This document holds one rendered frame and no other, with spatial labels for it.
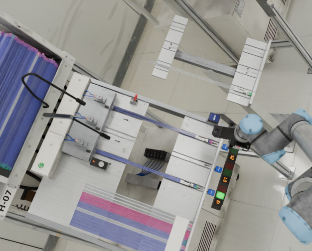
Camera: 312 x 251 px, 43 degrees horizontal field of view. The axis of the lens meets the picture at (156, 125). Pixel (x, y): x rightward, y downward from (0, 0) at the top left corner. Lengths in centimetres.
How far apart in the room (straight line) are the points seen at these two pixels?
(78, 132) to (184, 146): 49
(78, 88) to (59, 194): 48
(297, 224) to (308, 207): 5
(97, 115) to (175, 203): 53
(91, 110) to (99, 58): 200
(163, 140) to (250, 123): 90
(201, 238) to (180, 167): 68
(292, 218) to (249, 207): 140
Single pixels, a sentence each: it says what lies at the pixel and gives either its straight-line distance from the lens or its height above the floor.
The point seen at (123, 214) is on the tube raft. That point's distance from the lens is 180.
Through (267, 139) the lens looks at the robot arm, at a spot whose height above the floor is 95.
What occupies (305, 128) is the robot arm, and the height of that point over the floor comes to 98.
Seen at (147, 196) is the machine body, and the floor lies 62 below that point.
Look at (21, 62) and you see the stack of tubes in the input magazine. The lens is 175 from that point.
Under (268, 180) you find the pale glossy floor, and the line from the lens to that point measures 255.
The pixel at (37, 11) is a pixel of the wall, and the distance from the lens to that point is 354.
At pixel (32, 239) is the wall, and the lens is 364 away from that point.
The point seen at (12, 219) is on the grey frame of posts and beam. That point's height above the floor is 126.
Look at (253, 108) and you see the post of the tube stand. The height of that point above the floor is 38.
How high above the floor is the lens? 215
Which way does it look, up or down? 40 degrees down
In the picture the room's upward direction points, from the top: 57 degrees counter-clockwise
